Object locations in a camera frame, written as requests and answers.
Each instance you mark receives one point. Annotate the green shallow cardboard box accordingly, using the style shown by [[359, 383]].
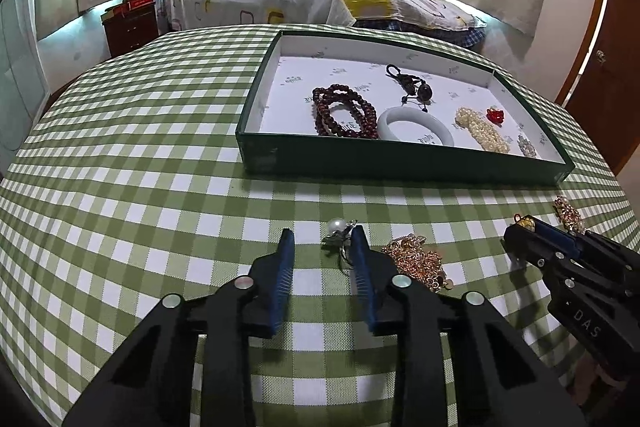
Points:
[[400, 162]]

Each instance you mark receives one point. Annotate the green checked tablecloth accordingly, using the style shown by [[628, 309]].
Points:
[[150, 157]]

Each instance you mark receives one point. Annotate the red box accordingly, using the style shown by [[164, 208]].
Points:
[[141, 4]]

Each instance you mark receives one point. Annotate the dark wooden nightstand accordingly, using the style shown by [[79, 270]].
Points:
[[131, 32]]

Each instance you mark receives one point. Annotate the silver pearl brooch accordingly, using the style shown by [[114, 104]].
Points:
[[336, 227]]

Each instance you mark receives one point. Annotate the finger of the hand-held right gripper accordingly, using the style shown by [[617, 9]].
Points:
[[525, 244], [557, 234]]

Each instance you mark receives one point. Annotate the silver rhinestone brooch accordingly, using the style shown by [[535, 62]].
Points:
[[525, 146]]

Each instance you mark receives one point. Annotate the blue plaid bed skirt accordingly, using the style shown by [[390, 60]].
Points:
[[450, 37]]

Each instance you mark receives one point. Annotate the brown wooden door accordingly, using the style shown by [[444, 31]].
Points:
[[610, 82]]

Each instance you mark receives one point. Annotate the gold rhinestone brooch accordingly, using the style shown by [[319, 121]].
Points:
[[567, 212]]

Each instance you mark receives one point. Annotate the white jade bangle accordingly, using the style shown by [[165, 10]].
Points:
[[387, 124]]

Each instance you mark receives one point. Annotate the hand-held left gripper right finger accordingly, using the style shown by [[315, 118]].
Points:
[[362, 287]]

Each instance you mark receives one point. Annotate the red knot tassel charm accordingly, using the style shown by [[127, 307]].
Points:
[[495, 117]]

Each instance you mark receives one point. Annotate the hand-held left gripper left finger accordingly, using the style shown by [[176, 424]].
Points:
[[277, 287]]

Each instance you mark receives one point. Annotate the glass wardrobe door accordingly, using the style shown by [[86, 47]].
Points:
[[20, 67]]

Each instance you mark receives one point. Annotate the metal door knob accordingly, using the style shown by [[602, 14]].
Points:
[[600, 57]]

